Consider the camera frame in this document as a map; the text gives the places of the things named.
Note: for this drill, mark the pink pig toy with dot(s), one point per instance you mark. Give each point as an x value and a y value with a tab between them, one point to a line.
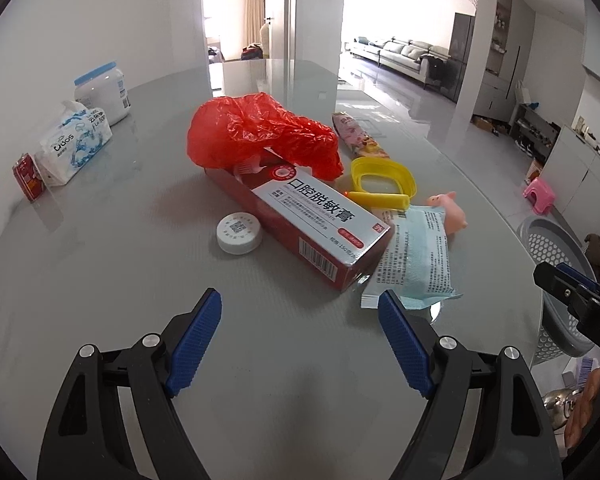
452	215

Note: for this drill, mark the blue face mask packet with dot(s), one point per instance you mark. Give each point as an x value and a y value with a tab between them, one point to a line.
420	255

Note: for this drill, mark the white bottle cap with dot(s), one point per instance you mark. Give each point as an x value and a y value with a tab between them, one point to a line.
239	232

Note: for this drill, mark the red plastic bag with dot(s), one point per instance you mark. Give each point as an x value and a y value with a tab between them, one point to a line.
260	130

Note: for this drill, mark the white shelf cabinet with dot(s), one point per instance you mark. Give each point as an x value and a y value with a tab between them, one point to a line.
505	85

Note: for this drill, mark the pink plastic stool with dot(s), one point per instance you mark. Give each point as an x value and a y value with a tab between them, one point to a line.
541	197

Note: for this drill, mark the small orange and white box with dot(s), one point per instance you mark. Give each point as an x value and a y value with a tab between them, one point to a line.
534	169

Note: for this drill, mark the cardboard box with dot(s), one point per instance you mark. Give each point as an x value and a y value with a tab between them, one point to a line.
482	124

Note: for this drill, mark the shoe rack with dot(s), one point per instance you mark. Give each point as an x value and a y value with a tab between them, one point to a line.
535	132

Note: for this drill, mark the white tissue pack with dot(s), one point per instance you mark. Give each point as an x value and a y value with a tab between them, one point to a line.
72	145

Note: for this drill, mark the brown fuzzy object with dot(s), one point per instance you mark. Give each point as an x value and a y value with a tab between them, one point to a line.
597	255

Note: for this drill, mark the shiny metal pot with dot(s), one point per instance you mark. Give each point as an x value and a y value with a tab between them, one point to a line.
557	405

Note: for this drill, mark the pink snack packet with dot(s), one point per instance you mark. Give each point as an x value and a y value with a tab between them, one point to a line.
356	135

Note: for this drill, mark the dark tall cabinet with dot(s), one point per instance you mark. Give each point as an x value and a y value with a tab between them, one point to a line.
461	55

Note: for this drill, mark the white sideboard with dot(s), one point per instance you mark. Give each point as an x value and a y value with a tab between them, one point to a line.
570	160

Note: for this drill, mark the red and white toothpaste box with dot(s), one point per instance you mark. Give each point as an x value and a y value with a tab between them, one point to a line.
310	220

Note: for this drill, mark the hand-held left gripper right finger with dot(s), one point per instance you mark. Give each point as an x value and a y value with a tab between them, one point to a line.
405	345

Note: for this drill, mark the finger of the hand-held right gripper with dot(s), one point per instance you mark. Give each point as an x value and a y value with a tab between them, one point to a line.
562	294
572	274

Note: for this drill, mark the grey perforated laundry basket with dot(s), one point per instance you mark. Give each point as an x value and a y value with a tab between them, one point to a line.
545	240

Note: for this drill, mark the person's right hand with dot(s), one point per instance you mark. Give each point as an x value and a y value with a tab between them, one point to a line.
582	415

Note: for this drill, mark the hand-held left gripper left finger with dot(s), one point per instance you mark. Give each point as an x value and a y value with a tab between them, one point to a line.
195	345

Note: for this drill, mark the white jar with blue lid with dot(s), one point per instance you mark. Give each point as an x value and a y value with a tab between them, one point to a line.
102	95

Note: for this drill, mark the grey sofa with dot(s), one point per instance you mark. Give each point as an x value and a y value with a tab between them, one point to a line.
405	55

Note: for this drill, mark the small red box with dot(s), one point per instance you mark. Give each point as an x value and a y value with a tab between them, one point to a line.
29	177

